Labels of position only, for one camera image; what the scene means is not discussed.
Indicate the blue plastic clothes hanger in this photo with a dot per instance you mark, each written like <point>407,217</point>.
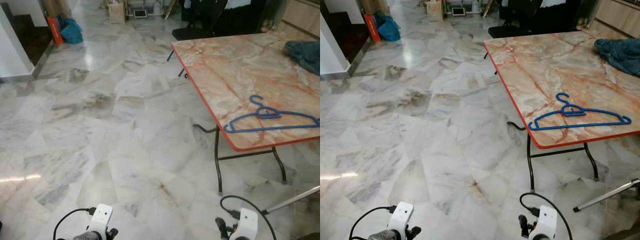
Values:
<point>267,114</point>
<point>572,111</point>

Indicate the silver metal clothes rack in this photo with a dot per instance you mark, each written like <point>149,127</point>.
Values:
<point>605,195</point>
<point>292,199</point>

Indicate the blue denim garment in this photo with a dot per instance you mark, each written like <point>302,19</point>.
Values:
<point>620,55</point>
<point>305,55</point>

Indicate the black folding chair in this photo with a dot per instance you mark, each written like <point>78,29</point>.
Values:
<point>192,34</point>
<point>507,31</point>

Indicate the blue plastic bag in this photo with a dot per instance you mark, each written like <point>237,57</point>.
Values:
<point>72,31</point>
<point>390,29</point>

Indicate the orange cardboard box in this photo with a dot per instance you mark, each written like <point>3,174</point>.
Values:
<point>55,31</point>
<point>371,29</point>

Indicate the beige paper bag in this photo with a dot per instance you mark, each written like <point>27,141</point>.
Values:
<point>116,14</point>
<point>434,12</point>

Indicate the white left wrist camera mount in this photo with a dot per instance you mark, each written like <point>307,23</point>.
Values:
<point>401,216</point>
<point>102,217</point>

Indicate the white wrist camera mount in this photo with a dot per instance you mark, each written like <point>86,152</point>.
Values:
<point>401,216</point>
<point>248,222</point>
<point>546,220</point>
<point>102,217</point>

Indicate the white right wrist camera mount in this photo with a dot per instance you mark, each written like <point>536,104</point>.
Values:
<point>546,220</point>
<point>248,222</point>

